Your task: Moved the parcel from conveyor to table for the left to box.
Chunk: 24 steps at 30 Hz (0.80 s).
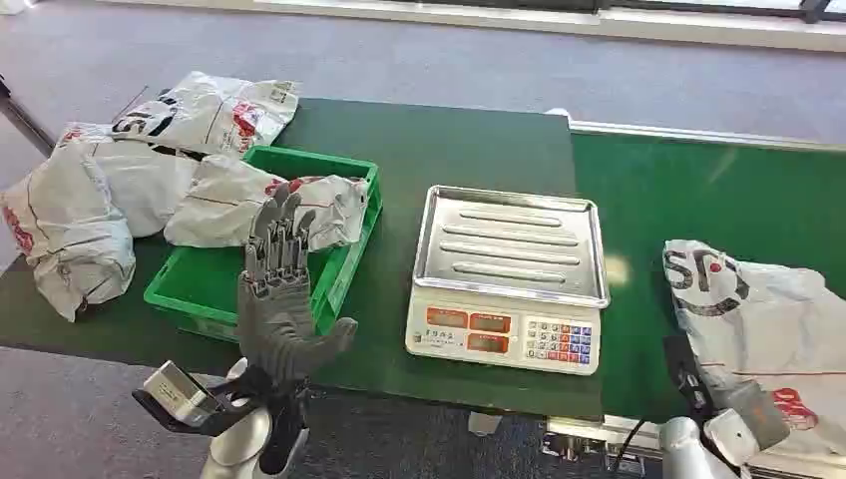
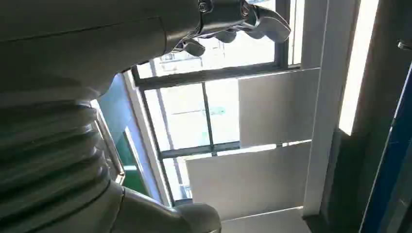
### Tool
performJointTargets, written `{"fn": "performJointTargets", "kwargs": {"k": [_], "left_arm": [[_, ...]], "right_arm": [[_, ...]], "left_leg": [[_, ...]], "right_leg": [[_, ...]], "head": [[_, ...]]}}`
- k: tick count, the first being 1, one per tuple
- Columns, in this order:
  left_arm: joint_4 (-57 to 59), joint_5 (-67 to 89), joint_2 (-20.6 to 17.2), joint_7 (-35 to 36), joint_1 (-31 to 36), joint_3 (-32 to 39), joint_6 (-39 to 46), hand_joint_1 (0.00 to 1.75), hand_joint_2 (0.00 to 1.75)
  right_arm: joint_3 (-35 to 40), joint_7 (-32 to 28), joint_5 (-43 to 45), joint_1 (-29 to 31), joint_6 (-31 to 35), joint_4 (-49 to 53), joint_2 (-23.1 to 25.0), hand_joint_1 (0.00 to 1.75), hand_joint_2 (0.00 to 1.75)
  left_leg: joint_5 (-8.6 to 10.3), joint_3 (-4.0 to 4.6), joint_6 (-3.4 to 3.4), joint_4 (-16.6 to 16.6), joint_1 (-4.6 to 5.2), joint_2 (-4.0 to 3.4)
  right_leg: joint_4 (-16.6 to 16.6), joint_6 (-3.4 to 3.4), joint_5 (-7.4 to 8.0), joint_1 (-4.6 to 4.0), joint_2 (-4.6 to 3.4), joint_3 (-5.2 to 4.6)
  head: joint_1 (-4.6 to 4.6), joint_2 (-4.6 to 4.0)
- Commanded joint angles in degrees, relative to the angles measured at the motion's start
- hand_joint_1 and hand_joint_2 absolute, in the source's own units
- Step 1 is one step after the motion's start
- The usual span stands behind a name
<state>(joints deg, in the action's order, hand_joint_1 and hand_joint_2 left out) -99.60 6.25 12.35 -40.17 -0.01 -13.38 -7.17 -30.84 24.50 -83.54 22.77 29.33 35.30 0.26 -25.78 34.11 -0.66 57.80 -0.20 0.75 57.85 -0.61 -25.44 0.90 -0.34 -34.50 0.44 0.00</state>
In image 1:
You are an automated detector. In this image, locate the black cable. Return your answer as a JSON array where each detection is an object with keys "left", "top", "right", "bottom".
[{"left": 607, "top": 417, "right": 647, "bottom": 475}]

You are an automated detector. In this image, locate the green conveyor belt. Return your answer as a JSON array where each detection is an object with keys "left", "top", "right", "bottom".
[{"left": 570, "top": 131, "right": 846, "bottom": 426}]

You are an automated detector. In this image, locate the green plastic crate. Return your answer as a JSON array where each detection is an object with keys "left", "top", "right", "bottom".
[{"left": 143, "top": 145, "right": 385, "bottom": 345}]

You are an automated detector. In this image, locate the large crumpled white parcel bag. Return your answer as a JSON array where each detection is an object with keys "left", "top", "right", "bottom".
[{"left": 0, "top": 141, "right": 138, "bottom": 324}]

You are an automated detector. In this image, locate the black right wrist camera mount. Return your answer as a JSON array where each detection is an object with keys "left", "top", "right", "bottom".
[{"left": 662, "top": 334, "right": 716, "bottom": 426}]

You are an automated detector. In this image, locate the silver conveyor frame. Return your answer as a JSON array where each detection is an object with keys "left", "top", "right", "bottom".
[{"left": 540, "top": 414, "right": 663, "bottom": 479}]

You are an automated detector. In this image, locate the grey parcel bag with black letters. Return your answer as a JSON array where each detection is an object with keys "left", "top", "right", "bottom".
[{"left": 661, "top": 239, "right": 846, "bottom": 459}]

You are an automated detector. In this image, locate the white parcel bag with black letters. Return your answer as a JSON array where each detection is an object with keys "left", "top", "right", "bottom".
[{"left": 111, "top": 70, "right": 300, "bottom": 158}]

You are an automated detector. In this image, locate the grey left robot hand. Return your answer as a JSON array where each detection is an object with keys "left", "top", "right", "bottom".
[{"left": 236, "top": 184, "right": 359, "bottom": 392}]

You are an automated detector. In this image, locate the white window sill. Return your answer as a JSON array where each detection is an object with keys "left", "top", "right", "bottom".
[{"left": 99, "top": 0, "right": 846, "bottom": 54}]

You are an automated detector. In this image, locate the plain white parcel bag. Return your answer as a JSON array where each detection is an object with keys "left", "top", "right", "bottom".
[{"left": 58, "top": 122, "right": 201, "bottom": 240}]

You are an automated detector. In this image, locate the silver conveyor side rail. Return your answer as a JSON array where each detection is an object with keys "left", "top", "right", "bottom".
[{"left": 546, "top": 107, "right": 846, "bottom": 154}]

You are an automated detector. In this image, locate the black pole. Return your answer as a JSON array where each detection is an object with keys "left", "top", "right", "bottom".
[{"left": 0, "top": 74, "right": 58, "bottom": 159}]

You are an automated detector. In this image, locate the white electronic scale with steel tray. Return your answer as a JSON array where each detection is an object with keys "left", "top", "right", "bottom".
[{"left": 403, "top": 184, "right": 612, "bottom": 377}]

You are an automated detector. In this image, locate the white parcel bag with red print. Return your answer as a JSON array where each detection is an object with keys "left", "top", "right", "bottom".
[{"left": 163, "top": 154, "right": 371, "bottom": 253}]

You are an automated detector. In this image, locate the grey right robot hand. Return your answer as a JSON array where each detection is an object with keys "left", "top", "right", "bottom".
[{"left": 717, "top": 379, "right": 792, "bottom": 452}]

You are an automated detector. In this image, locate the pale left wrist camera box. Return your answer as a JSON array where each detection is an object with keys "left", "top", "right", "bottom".
[{"left": 132, "top": 359, "right": 229, "bottom": 438}]

